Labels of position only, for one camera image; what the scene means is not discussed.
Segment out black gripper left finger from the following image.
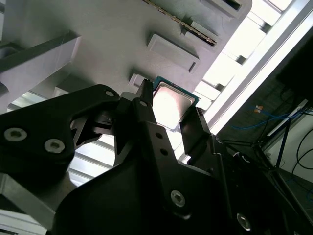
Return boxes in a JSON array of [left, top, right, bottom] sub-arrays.
[[0, 79, 194, 220]]

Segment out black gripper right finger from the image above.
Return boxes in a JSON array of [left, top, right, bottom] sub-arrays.
[[179, 107, 301, 235]]

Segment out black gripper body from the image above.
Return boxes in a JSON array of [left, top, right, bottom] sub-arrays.
[[48, 160, 233, 235]]

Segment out silver CPU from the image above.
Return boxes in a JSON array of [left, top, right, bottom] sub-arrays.
[[151, 75, 201, 132]]

